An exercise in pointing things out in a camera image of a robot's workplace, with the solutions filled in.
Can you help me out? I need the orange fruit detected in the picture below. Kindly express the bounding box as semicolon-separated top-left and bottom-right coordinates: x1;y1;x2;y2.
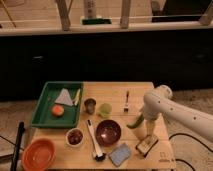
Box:
51;104;64;117

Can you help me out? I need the green plastic tray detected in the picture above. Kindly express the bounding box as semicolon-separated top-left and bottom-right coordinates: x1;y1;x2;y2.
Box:
31;81;83;128

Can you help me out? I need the green base white object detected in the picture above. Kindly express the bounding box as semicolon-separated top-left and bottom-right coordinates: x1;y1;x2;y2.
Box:
80;0;113;26

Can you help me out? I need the small fork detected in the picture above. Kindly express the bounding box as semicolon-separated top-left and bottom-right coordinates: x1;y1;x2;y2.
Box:
124;91;129;112

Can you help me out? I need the orange plastic bowl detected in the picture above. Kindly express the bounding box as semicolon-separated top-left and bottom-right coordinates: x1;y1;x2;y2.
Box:
21;138;56;171

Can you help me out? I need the metal cup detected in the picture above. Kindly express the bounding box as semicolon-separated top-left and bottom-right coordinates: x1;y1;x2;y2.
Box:
84;98;96;114

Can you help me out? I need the black cable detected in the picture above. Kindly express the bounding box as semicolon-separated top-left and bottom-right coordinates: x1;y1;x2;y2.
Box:
168;132;213;171

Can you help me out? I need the blue sponge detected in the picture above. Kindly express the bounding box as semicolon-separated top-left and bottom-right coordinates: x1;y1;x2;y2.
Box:
109;143;131;167

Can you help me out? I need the grey triangular cloth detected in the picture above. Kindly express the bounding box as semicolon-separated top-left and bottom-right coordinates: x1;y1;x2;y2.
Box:
55;88;73;106

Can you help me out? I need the white bowl with dark food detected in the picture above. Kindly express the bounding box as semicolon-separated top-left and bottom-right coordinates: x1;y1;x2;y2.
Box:
65;128;84;147

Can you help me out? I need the dark red bowl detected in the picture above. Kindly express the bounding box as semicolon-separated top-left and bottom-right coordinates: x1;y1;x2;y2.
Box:
95;120;121;147

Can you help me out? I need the brown wooden block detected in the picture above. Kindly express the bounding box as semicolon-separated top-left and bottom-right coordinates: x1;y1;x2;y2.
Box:
135;135;158;157

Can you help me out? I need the light green plastic cup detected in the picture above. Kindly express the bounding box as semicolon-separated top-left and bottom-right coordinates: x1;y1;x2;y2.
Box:
98;103;112;118

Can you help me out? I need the black pole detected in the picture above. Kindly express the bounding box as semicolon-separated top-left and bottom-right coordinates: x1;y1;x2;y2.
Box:
10;122;25;171

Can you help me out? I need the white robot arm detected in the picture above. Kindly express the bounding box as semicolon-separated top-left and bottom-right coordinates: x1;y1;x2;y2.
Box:
133;85;213;142

